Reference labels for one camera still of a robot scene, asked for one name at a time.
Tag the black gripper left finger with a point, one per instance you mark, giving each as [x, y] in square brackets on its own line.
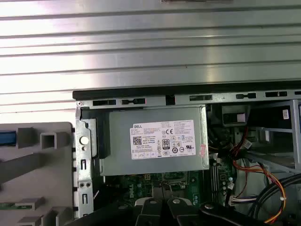
[148, 214]

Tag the green motherboard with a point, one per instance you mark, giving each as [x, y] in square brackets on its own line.
[131, 188]

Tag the grey metal drive cage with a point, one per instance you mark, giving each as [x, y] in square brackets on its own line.
[270, 160]

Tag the grey parts rack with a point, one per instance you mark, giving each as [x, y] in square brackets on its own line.
[54, 169]

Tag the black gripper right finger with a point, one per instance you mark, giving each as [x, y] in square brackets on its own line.
[183, 214]

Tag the metal socket cover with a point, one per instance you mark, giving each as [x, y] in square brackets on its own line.
[175, 173]

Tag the black PC case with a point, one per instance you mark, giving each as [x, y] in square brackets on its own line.
[84, 150]

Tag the green RAM stick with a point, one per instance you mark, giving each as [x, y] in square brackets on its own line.
[8, 206]

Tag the black RAM slot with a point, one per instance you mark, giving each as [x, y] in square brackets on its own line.
[211, 183]
[219, 183]
[214, 183]

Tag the grey power supply unit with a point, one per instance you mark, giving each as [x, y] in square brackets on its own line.
[117, 141]

